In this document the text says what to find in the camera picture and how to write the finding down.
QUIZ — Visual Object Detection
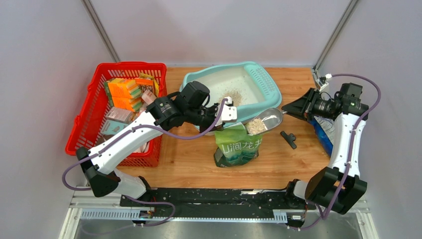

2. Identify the green cat litter bag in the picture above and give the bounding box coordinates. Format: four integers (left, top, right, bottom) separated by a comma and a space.
213, 122, 263, 168

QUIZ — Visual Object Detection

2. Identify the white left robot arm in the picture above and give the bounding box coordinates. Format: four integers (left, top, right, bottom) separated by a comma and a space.
76, 81, 232, 207

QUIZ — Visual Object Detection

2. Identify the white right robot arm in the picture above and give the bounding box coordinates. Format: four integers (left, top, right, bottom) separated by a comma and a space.
282, 83, 369, 215

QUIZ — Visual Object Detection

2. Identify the beige cat litter pile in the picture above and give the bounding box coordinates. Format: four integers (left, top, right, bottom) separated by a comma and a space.
217, 90, 244, 107

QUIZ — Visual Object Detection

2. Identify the light blue litter box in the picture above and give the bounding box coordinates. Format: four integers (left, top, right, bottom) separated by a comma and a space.
180, 61, 282, 123

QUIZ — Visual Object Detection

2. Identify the pink sponge box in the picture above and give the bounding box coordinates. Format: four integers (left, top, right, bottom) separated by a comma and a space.
105, 107, 134, 124

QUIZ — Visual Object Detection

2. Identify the teal sponge box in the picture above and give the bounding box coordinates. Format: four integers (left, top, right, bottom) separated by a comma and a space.
100, 119, 128, 135

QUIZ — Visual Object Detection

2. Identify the blue plastic bag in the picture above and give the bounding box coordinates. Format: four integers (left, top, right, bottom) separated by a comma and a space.
310, 117, 335, 156

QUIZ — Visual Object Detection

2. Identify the black bag clip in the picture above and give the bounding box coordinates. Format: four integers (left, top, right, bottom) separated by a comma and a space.
280, 131, 297, 149

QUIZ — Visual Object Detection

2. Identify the orange sponge pack lower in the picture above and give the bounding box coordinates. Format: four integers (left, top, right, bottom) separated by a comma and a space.
112, 97, 143, 112

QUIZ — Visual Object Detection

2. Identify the orange sponge pack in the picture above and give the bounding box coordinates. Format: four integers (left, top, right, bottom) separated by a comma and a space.
106, 78, 142, 99
112, 97, 143, 112

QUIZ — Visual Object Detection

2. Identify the orange sponge pack upper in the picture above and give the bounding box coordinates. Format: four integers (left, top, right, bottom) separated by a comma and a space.
106, 78, 142, 99

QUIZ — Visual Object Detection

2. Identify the red plastic basket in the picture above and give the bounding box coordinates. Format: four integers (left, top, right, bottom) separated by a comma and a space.
65, 62, 167, 156

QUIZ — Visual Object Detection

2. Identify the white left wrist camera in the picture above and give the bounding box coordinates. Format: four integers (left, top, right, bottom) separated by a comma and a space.
218, 97, 237, 125

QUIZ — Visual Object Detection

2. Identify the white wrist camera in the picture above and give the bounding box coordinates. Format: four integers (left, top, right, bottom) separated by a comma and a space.
218, 97, 237, 125
316, 74, 332, 93

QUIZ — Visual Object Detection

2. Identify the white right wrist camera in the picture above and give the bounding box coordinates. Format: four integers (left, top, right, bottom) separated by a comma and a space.
316, 74, 332, 93

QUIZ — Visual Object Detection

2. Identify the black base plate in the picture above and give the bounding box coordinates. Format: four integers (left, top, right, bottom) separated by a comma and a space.
141, 188, 315, 219

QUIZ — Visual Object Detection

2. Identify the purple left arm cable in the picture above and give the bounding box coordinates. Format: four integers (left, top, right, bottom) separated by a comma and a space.
62, 98, 229, 228

